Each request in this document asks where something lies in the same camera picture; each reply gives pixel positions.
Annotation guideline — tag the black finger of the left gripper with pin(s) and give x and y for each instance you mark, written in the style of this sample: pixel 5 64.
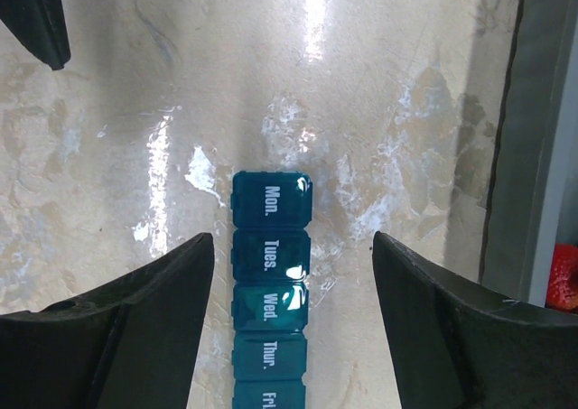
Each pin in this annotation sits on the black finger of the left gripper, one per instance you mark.
pixel 39 25

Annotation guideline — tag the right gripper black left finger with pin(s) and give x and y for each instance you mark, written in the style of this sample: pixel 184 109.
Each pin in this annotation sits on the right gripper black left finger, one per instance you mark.
pixel 129 343

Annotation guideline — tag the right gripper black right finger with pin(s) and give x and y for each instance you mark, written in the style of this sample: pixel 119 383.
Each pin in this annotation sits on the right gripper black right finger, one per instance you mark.
pixel 457 344

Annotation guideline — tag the teal weekly pill organizer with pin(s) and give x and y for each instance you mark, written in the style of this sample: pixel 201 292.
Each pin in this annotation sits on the teal weekly pill organizer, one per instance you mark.
pixel 270 258

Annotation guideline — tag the cherry and strawberry bunch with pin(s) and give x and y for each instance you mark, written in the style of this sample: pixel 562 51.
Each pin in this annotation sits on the cherry and strawberry bunch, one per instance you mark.
pixel 562 285

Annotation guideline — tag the grey fruit tray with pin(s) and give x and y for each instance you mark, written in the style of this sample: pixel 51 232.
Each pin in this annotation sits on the grey fruit tray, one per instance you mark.
pixel 536 152

